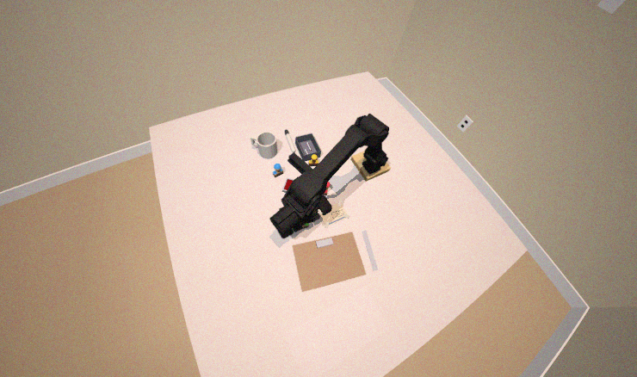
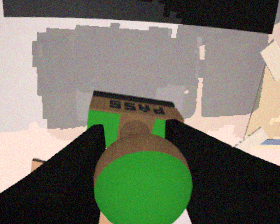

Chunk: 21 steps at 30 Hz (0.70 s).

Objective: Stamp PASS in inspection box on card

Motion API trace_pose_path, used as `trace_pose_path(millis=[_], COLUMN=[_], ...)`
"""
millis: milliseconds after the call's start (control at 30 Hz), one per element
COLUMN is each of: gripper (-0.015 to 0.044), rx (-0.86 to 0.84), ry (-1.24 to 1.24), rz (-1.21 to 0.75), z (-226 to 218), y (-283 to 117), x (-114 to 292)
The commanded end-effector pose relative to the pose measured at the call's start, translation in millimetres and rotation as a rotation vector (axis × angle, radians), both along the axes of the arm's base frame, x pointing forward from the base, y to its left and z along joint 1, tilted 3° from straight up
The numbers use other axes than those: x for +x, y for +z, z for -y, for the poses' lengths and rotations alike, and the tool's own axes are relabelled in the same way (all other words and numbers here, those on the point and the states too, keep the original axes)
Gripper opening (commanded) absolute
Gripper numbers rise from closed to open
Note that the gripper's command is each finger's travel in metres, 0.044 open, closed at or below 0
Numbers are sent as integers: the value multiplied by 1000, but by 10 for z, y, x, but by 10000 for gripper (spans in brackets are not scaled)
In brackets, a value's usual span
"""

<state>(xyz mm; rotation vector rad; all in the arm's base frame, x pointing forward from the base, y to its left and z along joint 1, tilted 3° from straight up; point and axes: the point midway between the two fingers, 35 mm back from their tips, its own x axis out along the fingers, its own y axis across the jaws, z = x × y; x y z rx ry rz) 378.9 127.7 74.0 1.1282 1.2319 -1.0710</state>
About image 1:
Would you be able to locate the grey mug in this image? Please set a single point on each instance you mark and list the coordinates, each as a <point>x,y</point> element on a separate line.
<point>266,143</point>

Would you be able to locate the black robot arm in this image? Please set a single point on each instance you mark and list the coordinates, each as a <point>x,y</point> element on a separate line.
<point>305,191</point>

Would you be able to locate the grey flat bar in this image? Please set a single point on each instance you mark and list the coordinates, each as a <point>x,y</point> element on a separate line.
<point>369,249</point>

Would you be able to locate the cream paper card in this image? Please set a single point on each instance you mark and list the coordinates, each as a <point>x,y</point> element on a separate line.
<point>337,214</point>

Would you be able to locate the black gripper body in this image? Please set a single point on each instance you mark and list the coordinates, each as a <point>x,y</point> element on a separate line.
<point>324,206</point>

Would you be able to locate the white marker with black cap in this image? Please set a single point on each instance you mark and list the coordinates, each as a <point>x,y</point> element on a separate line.
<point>289,140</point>

